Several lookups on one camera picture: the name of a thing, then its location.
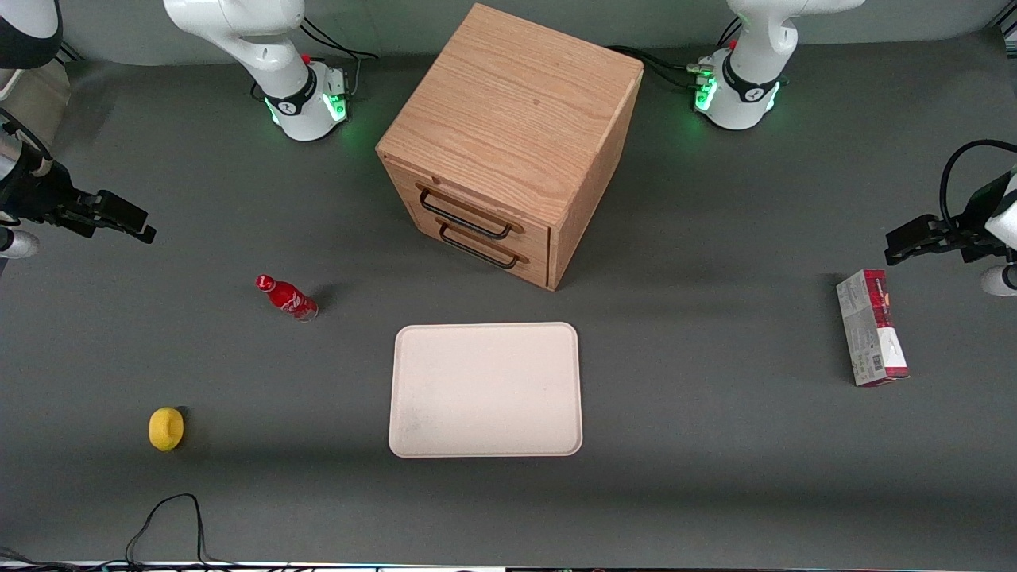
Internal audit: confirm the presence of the yellow lemon toy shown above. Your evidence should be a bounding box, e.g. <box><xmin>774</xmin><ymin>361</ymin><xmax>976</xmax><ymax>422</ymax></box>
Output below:
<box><xmin>149</xmin><ymin>407</ymin><xmax>186</xmax><ymax>453</ymax></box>

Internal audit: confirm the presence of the wooden drawer with black handle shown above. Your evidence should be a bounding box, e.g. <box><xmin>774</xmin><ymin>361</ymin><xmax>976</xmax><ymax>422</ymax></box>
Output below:
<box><xmin>413</xmin><ymin>211</ymin><xmax>551</xmax><ymax>290</ymax></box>
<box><xmin>386</xmin><ymin>159</ymin><xmax>551</xmax><ymax>260</ymax></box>

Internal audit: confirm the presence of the black right arm base cable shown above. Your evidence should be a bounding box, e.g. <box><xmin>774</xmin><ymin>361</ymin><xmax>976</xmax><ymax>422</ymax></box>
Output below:
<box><xmin>300</xmin><ymin>16</ymin><xmax>380</xmax><ymax>101</ymax></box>

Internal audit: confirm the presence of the black arm base cable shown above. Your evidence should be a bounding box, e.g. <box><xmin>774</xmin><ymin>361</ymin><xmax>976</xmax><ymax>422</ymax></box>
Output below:
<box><xmin>610</xmin><ymin>16</ymin><xmax>741</xmax><ymax>91</ymax></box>
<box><xmin>300</xmin><ymin>16</ymin><xmax>380</xmax><ymax>101</ymax></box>

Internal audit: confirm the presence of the grey and red carton box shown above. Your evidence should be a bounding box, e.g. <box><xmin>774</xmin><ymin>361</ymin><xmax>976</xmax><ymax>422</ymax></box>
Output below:
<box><xmin>835</xmin><ymin>269</ymin><xmax>911</xmax><ymax>388</ymax></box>

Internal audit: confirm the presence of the red soda bottle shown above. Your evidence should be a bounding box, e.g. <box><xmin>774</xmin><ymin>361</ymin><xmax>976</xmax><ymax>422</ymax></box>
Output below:
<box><xmin>255</xmin><ymin>274</ymin><xmax>320</xmax><ymax>323</ymax></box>

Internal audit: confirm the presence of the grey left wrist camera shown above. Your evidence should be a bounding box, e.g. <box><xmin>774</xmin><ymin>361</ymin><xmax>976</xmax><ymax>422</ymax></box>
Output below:
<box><xmin>980</xmin><ymin>265</ymin><xmax>1017</xmax><ymax>298</ymax></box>

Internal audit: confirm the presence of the thin black looped cable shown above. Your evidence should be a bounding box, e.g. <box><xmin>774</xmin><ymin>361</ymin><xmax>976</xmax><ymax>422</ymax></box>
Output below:
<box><xmin>125</xmin><ymin>493</ymin><xmax>210</xmax><ymax>567</ymax></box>

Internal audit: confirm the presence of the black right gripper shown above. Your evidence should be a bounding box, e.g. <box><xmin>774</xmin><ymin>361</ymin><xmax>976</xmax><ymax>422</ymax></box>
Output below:
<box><xmin>6</xmin><ymin>161</ymin><xmax>157</xmax><ymax>245</ymax></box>

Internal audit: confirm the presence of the beige plastic bin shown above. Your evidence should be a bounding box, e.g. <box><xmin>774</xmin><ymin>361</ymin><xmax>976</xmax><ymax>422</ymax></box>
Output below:
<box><xmin>0</xmin><ymin>62</ymin><xmax>72</xmax><ymax>153</ymax></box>

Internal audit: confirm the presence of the oak wooden drawer cabinet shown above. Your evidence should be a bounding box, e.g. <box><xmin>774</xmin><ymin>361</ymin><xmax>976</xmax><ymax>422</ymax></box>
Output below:
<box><xmin>376</xmin><ymin>2</ymin><xmax>644</xmax><ymax>292</ymax></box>

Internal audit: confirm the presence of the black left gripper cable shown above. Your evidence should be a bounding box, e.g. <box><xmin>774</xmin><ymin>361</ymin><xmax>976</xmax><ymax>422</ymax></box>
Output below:
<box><xmin>939</xmin><ymin>139</ymin><xmax>1017</xmax><ymax>234</ymax></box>

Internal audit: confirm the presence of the black metal drawer handle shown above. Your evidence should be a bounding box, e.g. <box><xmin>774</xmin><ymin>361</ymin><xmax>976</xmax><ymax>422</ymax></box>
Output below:
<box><xmin>437</xmin><ymin>222</ymin><xmax>520</xmax><ymax>270</ymax></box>
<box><xmin>418</xmin><ymin>187</ymin><xmax>514</xmax><ymax>241</ymax></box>

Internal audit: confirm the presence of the black left arm base cable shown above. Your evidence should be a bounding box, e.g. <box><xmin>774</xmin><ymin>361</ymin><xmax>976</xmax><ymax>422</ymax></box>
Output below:
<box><xmin>610</xmin><ymin>16</ymin><xmax>741</xmax><ymax>91</ymax></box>

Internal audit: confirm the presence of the beige plastic tray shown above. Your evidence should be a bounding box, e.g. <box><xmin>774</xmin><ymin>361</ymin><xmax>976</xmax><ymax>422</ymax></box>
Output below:
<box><xmin>388</xmin><ymin>322</ymin><xmax>584</xmax><ymax>459</ymax></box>

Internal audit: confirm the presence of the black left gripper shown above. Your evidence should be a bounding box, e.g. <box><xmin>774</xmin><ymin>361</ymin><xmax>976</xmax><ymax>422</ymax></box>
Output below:
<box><xmin>884</xmin><ymin>172</ymin><xmax>1015</xmax><ymax>267</ymax></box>

